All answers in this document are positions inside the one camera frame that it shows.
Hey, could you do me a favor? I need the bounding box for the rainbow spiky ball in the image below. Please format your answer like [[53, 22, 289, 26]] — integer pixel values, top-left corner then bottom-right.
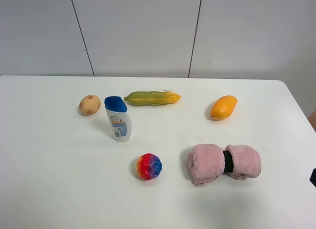
[[137, 153, 162, 181]]

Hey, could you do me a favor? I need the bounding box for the brown object at right edge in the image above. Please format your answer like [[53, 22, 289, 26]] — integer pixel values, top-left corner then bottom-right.
[[308, 112, 316, 131]]

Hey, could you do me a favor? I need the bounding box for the black object at right edge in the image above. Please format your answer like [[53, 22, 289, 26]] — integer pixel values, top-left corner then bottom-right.
[[310, 168, 316, 187]]

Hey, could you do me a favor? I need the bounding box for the green yellow corn cob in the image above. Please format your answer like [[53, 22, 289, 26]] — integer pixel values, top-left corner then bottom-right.
[[123, 90, 181, 106]]

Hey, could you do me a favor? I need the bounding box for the white blue shampoo bottle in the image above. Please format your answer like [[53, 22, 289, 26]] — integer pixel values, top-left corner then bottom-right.
[[104, 96, 132, 142]]

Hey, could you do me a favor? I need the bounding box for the orange mango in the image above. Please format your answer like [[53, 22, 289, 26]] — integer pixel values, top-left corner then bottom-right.
[[210, 95, 237, 120]]

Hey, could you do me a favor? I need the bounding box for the brown potato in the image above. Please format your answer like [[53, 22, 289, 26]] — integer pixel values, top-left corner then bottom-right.
[[79, 95, 101, 115]]

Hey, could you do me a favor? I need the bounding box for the rolled pink towel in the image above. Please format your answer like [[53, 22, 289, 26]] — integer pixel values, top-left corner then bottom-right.
[[187, 144, 262, 185]]

